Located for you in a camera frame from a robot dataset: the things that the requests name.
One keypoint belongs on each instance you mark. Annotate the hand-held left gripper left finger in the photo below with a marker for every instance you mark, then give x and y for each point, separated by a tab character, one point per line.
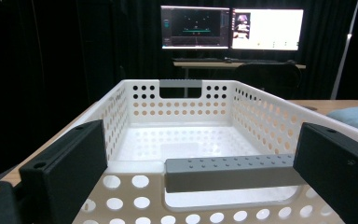
62	174

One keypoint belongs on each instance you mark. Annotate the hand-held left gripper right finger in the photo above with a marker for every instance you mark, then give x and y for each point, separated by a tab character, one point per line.
338	174

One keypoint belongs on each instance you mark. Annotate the white perforated plastic basket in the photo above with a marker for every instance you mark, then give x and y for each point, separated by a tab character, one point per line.
180	146

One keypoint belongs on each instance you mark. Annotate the light blue cloth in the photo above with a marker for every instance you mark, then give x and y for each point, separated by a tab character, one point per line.
357	118

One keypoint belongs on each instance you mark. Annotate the white metal stand pole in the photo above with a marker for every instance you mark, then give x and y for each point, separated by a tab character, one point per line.
343	56

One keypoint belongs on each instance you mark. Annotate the black office chair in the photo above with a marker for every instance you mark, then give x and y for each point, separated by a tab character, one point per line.
268	77

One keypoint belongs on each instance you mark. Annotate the white-screen computer monitor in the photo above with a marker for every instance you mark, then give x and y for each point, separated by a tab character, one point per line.
267	29

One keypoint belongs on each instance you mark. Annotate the wooden desk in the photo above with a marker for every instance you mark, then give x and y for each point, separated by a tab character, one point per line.
205	64

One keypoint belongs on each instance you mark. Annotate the black keyboard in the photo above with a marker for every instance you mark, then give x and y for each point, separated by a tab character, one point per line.
198	59

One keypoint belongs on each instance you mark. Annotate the dark-screen computer monitor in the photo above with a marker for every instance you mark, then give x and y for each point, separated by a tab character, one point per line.
195	27

